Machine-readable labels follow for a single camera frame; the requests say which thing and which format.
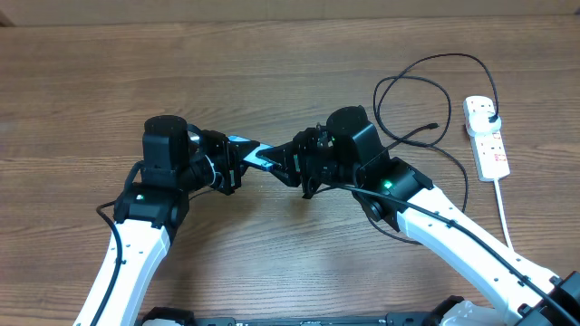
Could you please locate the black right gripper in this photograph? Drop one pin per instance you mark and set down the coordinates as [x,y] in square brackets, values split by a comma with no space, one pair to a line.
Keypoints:
[291,154]

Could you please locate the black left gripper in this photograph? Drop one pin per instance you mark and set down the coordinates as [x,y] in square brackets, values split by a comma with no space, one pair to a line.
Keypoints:
[229,152]

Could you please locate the Samsung Galaxy smartphone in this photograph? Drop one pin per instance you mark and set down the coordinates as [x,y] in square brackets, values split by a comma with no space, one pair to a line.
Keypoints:
[254,161]

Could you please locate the white power extension strip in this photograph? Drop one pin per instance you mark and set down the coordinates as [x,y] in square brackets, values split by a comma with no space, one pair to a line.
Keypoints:
[489,150]

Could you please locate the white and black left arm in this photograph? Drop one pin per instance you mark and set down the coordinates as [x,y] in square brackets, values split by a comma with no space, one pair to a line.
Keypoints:
[178,160]

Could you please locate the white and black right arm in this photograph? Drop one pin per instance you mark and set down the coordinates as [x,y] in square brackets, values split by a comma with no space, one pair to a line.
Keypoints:
[389,189]

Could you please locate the white charger plug adapter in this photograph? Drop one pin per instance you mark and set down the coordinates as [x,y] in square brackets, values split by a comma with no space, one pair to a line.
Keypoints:
[479,123]

